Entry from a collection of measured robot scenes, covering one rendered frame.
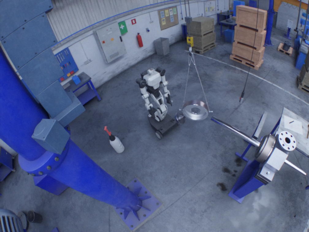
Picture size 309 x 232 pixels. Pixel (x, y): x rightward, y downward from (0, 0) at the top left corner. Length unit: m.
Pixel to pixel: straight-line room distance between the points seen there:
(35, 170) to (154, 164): 2.38
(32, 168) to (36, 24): 0.73
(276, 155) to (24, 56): 2.18
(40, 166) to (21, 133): 0.20
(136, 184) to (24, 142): 2.31
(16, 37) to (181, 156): 2.90
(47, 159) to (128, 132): 2.81
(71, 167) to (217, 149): 2.65
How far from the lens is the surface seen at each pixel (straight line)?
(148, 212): 2.70
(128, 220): 2.78
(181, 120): 2.30
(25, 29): 0.79
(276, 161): 1.86
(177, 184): 2.76
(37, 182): 3.26
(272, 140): 1.93
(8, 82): 0.79
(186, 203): 2.69
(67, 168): 1.04
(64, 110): 0.89
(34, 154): 0.91
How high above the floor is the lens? 2.66
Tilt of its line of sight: 47 degrees down
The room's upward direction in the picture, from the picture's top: 15 degrees counter-clockwise
